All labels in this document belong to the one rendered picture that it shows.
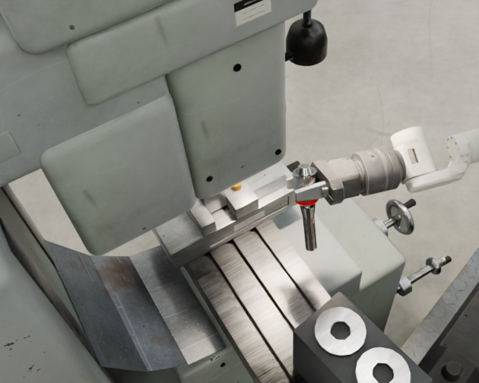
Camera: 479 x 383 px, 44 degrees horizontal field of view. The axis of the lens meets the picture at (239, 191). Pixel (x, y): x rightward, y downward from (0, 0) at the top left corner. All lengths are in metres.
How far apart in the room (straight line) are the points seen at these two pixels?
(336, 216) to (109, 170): 0.98
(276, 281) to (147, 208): 0.52
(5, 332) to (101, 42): 0.37
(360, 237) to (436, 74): 1.69
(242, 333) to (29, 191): 1.80
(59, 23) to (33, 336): 0.41
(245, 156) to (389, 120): 2.01
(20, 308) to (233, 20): 0.43
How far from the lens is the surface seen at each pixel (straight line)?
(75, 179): 0.79
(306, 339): 1.08
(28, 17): 0.62
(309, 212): 1.15
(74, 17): 0.63
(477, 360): 1.70
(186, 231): 1.34
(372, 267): 1.60
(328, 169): 1.14
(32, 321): 0.80
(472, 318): 1.75
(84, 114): 0.74
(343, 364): 1.07
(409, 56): 3.27
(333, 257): 1.46
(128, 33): 0.68
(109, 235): 0.91
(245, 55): 0.81
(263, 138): 0.95
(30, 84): 0.69
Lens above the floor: 2.13
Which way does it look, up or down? 54 degrees down
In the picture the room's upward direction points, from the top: 7 degrees counter-clockwise
